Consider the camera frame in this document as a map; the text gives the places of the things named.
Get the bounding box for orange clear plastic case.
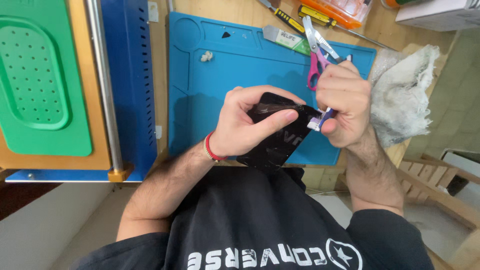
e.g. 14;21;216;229
300;0;374;30

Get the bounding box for orange machine plate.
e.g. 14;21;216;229
0;0;113;170

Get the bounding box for orange green container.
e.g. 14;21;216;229
382;0;414;9

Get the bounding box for pink handled scissors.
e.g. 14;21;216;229
301;15;333;92

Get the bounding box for blue white scraper tool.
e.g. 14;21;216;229
307;54;353;133

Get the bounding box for person's right hand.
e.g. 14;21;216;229
316;60;376;149

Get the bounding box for black printed t-shirt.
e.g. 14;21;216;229
70;166;436;270

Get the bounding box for beige beaded bracelet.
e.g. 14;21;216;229
203;136;221;163

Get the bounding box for green perforated pad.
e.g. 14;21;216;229
0;0;93;157

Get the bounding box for gold rod bracket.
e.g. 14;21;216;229
107;163;135;183

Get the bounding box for clear plastic wrap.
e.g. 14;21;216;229
371;48;409;85

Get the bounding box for yellow black long screwdriver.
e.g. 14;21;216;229
298;4;397;52

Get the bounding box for white box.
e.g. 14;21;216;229
395;0;480;33

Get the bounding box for metal scraper blade green label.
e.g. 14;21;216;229
262;25;313;56

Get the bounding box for wooden chair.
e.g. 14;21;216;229
397;153;480;270

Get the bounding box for white cloth rag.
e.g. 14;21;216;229
369;44;440;149

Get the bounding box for yellow black short screwdriver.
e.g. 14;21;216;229
258;0;307;37

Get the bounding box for blue metal machine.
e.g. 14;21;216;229
5;0;158;184

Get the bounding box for blue silicone work mat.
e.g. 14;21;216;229
168;11;377;167

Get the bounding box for person's left hand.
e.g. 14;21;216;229
208;85;307;158

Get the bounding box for red string bracelet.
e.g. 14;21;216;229
205;131;229;162

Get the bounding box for black phone screen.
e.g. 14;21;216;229
236;92;323;172

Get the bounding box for silver metal rod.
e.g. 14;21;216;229
84;0;125;173

